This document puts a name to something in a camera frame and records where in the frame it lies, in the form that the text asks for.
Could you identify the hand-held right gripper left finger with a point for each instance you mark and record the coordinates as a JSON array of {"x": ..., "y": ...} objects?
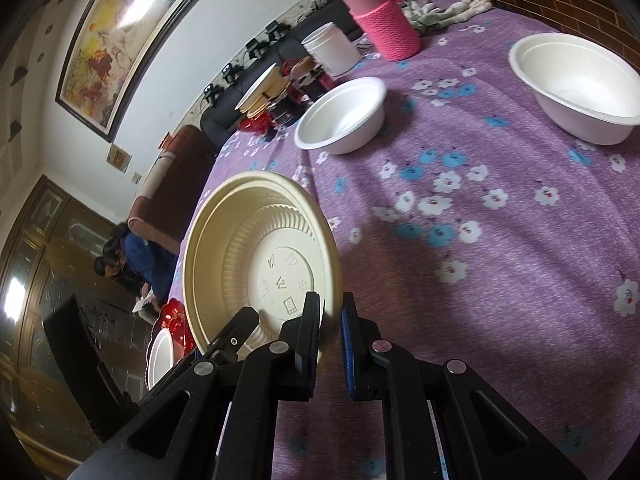
[{"x": 295, "y": 360}]

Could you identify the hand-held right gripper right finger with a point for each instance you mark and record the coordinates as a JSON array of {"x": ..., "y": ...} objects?
[{"x": 346, "y": 350}]

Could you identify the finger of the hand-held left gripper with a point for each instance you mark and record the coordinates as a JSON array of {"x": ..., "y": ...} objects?
[{"x": 235, "y": 332}]

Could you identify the large white foam bowl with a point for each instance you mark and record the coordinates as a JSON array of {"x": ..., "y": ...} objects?
[{"x": 161, "y": 360}]

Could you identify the beige plastic bowl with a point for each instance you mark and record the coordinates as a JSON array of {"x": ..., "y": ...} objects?
[{"x": 240, "y": 240}]

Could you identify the stack of plates and dishes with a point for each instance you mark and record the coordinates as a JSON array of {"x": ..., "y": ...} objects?
[{"x": 272, "y": 91}]

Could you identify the red plate with gold rim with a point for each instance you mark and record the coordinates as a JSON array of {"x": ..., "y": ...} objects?
[{"x": 172, "y": 317}]

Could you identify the open booklet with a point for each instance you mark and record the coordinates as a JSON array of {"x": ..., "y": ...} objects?
[{"x": 142, "y": 302}]

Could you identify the wooden chair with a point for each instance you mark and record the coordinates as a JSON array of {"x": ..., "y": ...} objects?
[{"x": 90, "y": 370}]

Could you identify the purple floral tablecloth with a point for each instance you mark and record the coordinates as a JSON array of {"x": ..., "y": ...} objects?
[{"x": 500, "y": 310}]

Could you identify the brown armchair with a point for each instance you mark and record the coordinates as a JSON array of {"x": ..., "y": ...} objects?
[{"x": 175, "y": 185}]

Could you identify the wooden glass-panel doors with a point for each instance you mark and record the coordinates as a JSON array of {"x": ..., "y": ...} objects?
[{"x": 35, "y": 285}]

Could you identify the black jar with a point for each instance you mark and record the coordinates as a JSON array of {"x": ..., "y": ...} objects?
[{"x": 286, "y": 109}]

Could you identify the medium white foam bowl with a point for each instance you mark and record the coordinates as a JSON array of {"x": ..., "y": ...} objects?
[{"x": 345, "y": 110}]

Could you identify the dark jar with cork lid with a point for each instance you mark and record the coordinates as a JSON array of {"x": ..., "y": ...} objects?
[{"x": 312, "y": 77}]

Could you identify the black leather sofa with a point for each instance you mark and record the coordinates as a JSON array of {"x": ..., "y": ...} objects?
[{"x": 300, "y": 42}]

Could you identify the white plastic container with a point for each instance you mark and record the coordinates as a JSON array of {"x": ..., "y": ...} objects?
[{"x": 332, "y": 47}]

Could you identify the framed painting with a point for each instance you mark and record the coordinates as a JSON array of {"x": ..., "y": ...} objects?
[{"x": 120, "y": 45}]

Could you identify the flask in pink knit sleeve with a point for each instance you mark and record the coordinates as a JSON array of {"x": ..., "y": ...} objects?
[{"x": 390, "y": 25}]

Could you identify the white gloves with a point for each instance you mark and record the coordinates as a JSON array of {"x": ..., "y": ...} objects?
[{"x": 450, "y": 12}]

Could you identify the small white foam bowl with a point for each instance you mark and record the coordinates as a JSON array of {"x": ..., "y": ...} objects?
[{"x": 575, "y": 75}]

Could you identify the small wall plaque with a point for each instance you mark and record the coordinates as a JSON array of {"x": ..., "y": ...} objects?
[{"x": 119, "y": 158}]

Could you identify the black camera device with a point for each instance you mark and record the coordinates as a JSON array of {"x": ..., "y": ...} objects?
[
  {"x": 211, "y": 95},
  {"x": 275, "y": 31},
  {"x": 255, "y": 50},
  {"x": 231, "y": 73}
]

